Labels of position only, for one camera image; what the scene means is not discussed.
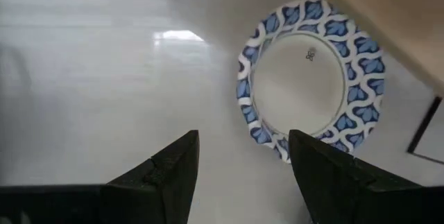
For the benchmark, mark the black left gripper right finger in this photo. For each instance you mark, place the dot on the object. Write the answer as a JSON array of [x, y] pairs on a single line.
[[333, 189]]

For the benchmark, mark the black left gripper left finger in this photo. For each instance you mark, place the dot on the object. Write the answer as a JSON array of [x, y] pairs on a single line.
[[166, 182]]

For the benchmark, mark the blue white wide-rim bowl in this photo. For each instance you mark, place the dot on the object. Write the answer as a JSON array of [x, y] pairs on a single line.
[[298, 88]]

